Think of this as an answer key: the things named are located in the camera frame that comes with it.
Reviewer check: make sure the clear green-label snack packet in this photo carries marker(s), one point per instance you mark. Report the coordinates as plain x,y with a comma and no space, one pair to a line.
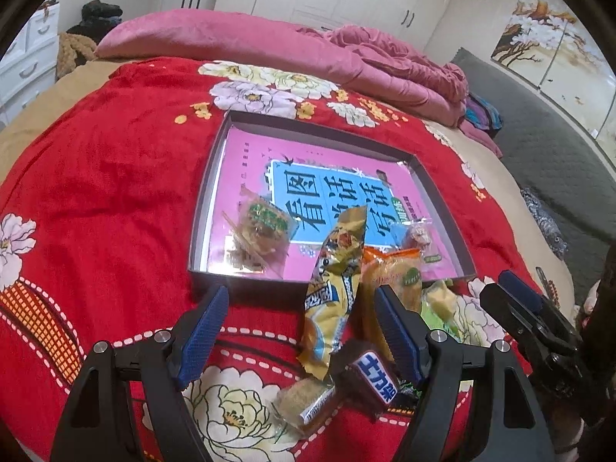
262,224

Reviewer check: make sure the long yellow snack packet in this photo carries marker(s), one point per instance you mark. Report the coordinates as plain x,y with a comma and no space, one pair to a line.
327,308

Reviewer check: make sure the floral wall painting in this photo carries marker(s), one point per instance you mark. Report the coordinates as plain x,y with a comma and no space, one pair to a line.
548,53

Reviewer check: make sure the red floral blanket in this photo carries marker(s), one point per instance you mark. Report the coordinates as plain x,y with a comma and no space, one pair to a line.
110,192

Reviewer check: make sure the grey patterned cloth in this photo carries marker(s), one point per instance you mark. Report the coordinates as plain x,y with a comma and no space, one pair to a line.
546,224

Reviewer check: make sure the colourful striped cloth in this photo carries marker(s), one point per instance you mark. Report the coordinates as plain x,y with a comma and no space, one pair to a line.
483,111

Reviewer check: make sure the white drawer cabinet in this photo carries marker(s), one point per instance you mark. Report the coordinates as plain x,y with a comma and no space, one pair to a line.
24,62

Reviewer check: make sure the dark clothes pile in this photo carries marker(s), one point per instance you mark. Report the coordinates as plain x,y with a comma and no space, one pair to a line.
101,15

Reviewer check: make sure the light green snack packet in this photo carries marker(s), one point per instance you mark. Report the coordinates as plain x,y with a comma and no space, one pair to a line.
440,305

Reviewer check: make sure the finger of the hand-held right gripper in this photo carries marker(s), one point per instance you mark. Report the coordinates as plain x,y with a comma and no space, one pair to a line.
517,285
503,305

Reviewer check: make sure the pink quilt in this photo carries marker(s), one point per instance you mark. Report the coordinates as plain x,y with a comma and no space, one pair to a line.
269,43

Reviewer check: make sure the brown knitted blanket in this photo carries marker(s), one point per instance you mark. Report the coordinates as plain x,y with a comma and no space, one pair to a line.
72,53

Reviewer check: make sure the orange bread packet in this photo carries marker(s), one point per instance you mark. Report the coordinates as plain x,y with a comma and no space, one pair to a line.
391,269

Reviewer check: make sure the small clear candy packet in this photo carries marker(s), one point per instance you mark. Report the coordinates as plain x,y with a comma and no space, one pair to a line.
418,238

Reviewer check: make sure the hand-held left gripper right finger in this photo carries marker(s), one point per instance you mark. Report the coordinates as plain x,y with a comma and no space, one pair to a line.
397,332

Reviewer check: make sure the pink and blue book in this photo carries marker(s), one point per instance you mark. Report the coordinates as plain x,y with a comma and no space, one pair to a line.
250,163

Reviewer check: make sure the clear wrapped beige cake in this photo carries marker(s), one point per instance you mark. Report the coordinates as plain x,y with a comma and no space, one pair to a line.
301,402

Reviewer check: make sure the grey quilted mat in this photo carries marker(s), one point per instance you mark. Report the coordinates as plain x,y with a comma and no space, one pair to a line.
544,144

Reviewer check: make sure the shallow grey cardboard box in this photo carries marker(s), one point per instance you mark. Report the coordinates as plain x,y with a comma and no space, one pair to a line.
211,178

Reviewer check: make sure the brown chocolate bar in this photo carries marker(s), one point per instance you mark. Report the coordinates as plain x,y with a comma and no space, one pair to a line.
370,375

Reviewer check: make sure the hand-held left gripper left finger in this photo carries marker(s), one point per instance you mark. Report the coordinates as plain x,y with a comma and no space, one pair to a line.
204,332

